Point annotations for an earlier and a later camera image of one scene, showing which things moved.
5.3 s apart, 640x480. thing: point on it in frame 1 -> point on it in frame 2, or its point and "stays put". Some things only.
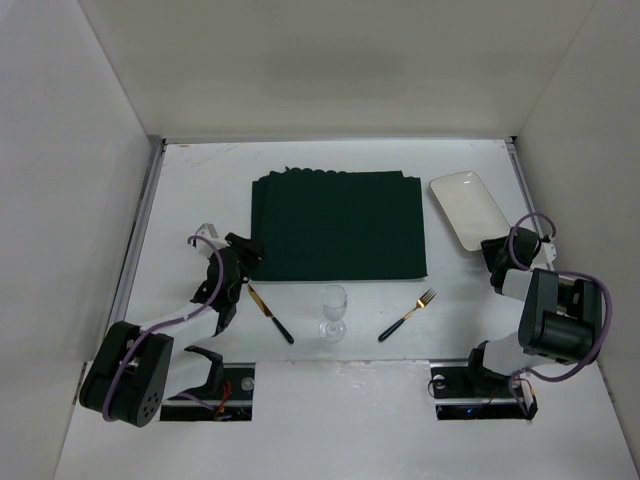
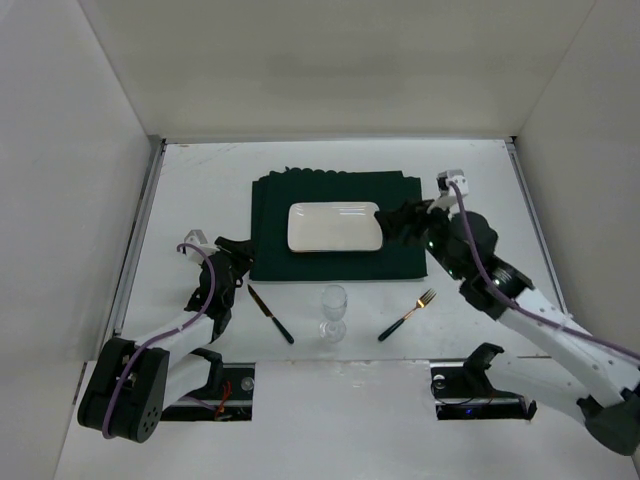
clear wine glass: [334, 298] stays put
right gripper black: [498, 255] -> [417, 220]
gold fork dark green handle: [421, 303] stays put
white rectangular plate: [471, 209] -> [333, 226]
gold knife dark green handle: [267, 311] stays put
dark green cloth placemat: [315, 224] stays put
